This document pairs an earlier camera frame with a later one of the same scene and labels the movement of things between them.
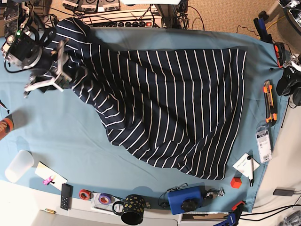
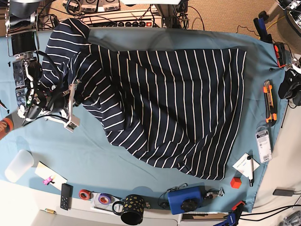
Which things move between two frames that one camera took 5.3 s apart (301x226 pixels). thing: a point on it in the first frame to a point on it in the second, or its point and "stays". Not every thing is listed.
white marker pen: [251, 170] stays
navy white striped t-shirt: [179, 108] stays
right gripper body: [59, 76] to [57, 105]
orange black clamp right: [280, 49] stays
